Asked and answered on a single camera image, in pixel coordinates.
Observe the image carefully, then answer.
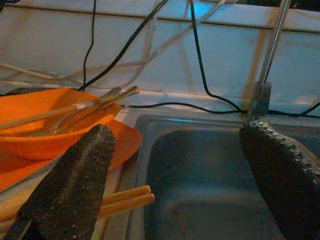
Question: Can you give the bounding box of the stainless steel sink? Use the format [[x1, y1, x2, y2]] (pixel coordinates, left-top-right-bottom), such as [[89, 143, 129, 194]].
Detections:
[[126, 113, 320, 240]]

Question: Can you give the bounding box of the silver metal chopstick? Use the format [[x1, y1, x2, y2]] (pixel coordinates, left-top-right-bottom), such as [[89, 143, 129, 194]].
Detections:
[[49, 85, 140, 133], [0, 86, 123, 131]]

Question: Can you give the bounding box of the orange plastic plate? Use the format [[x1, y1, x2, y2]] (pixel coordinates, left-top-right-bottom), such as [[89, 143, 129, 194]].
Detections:
[[0, 119, 143, 192]]

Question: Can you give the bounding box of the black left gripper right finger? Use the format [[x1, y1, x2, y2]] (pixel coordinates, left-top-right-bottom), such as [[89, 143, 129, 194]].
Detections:
[[238, 120, 320, 240]]

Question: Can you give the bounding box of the white cable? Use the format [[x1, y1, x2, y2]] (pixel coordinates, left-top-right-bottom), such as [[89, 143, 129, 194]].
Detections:
[[0, 0, 228, 83], [0, 0, 166, 91]]

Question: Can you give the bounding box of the chrome faucet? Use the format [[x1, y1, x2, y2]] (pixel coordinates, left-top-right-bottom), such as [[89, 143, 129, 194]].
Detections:
[[246, 0, 293, 123]]

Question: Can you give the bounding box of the silver metal spoon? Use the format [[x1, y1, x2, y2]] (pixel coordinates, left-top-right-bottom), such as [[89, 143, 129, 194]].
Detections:
[[37, 102, 101, 137]]

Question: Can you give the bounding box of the orange plastic bowl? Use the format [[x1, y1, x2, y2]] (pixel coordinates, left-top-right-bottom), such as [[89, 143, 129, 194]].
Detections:
[[0, 87, 123, 161]]

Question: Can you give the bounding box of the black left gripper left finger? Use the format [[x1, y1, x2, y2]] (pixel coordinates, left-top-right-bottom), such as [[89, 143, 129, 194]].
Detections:
[[0, 123, 117, 240]]

